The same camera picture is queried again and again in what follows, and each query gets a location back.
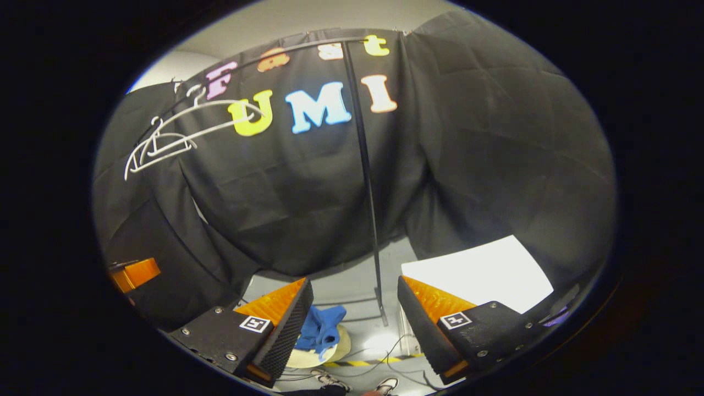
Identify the yellow black floor tape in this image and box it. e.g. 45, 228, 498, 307
323, 355, 425, 368

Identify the black clothes rack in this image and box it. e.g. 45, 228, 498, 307
132, 36, 388, 326

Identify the white clothes hanger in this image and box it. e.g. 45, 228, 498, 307
124, 117, 197, 181
144, 85, 265, 166

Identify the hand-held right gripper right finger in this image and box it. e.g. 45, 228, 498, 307
397, 275, 551, 386

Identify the blue corduroy jacket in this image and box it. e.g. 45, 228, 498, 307
295, 305, 347, 361

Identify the beige round laundry hamper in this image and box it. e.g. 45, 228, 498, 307
286, 324, 351, 369

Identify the thin black floor cable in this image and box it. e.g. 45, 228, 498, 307
275, 333, 441, 391

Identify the white flat board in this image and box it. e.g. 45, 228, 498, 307
401, 235, 554, 314

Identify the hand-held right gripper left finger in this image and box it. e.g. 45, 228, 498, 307
168, 278, 314, 388

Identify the black backdrop cloth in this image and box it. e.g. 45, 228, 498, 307
92, 11, 617, 331

